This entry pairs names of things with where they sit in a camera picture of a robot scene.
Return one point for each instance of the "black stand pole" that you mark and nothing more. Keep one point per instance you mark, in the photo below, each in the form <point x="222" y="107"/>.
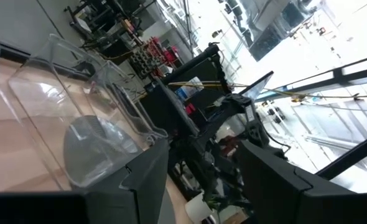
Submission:
<point x="196" y="62"/>

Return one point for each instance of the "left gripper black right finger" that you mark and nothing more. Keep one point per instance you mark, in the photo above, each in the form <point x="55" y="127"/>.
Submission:
<point x="280" y="193"/>

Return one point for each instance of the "white pot with plant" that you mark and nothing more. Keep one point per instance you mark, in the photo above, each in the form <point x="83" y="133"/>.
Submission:
<point x="196" y="208"/>

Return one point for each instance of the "shelf with red parts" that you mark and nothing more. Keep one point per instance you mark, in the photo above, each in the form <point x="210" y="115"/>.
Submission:
<point x="158" y="53"/>

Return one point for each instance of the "round grey mat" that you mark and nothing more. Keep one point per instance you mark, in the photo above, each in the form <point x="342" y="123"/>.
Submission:
<point x="90" y="149"/>

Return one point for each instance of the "black equipment cart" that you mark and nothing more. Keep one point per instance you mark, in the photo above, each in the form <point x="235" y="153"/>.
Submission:
<point x="109" y="46"/>

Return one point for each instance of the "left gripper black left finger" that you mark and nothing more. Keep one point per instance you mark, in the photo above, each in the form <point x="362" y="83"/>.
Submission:
<point x="133" y="193"/>

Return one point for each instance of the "open laptop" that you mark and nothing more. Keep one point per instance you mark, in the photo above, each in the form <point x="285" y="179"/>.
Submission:
<point x="258" y="87"/>

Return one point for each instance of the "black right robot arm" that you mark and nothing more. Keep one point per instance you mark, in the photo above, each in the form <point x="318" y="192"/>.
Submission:
<point x="233" y="105"/>

